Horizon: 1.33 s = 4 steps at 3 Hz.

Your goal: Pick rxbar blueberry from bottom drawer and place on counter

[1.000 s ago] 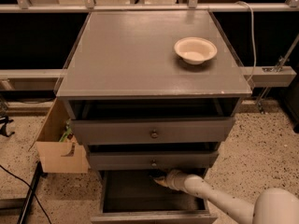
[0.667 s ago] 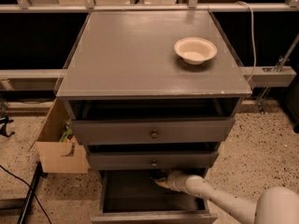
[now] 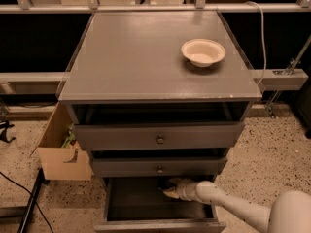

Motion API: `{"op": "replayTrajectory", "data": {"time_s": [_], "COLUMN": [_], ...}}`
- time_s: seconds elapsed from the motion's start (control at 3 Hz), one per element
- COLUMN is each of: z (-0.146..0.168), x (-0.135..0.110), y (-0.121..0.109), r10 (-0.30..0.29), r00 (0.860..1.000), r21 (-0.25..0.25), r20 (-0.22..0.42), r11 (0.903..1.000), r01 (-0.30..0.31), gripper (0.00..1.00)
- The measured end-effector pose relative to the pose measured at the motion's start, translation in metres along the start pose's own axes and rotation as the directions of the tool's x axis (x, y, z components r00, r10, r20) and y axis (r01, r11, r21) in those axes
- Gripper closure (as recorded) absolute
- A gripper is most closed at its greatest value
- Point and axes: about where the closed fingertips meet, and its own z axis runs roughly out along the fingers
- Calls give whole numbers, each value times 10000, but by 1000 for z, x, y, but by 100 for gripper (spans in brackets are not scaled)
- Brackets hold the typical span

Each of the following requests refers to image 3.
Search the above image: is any dark blue rxbar wrapper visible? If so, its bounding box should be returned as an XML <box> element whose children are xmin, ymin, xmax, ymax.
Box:
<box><xmin>157</xmin><ymin>179</ymin><xmax>176</xmax><ymax>191</ymax></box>

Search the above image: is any black metal floor bar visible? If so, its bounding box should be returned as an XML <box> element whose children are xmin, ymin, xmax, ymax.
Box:
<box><xmin>17</xmin><ymin>169</ymin><xmax>45</xmax><ymax>233</ymax></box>

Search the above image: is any grey middle drawer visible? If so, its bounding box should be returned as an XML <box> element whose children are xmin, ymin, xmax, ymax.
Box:
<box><xmin>92</xmin><ymin>157</ymin><xmax>227</xmax><ymax>178</ymax></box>

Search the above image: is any grey top drawer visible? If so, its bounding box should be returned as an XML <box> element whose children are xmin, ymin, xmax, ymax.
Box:
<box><xmin>74</xmin><ymin>122</ymin><xmax>245</xmax><ymax>150</ymax></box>

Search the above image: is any metal bracket strut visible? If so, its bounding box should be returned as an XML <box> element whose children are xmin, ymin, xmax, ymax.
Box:
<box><xmin>265</xmin><ymin>35</ymin><xmax>311</xmax><ymax>118</ymax></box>

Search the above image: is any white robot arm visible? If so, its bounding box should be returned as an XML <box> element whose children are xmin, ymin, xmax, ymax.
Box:
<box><xmin>159</xmin><ymin>178</ymin><xmax>311</xmax><ymax>233</ymax></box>

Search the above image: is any grey wooden drawer cabinet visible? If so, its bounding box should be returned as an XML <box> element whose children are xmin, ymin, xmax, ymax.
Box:
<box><xmin>57</xmin><ymin>10</ymin><xmax>263</xmax><ymax>233</ymax></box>

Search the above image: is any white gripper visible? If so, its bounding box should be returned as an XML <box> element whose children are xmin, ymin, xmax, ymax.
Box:
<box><xmin>163</xmin><ymin>178</ymin><xmax>198</xmax><ymax>201</ymax></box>

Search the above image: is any cardboard box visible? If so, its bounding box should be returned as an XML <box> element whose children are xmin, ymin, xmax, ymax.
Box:
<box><xmin>36</xmin><ymin>104</ymin><xmax>92</xmax><ymax>181</ymax></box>

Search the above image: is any metal railing frame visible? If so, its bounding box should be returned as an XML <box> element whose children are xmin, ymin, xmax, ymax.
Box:
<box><xmin>0</xmin><ymin>0</ymin><xmax>311</xmax><ymax>95</ymax></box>

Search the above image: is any grey open bottom drawer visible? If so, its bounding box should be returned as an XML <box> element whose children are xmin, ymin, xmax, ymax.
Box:
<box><xmin>94</xmin><ymin>177</ymin><xmax>226</xmax><ymax>233</ymax></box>

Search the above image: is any white cable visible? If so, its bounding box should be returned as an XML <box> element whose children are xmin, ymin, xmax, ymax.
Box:
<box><xmin>245</xmin><ymin>1</ymin><xmax>268</xmax><ymax>86</ymax></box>

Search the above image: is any green packet in box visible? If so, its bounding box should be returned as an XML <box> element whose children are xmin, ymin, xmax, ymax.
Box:
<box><xmin>62</xmin><ymin>125</ymin><xmax>75</xmax><ymax>148</ymax></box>

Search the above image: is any black floor cable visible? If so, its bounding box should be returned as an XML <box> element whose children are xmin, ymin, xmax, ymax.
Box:
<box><xmin>0</xmin><ymin>170</ymin><xmax>55</xmax><ymax>233</ymax></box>

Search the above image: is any white paper bowl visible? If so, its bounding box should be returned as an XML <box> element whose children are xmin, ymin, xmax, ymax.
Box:
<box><xmin>181</xmin><ymin>39</ymin><xmax>226</xmax><ymax>68</ymax></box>

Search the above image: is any black clamp on floor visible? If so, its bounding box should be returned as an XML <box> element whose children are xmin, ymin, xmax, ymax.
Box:
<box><xmin>0</xmin><ymin>120</ymin><xmax>16</xmax><ymax>143</ymax></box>

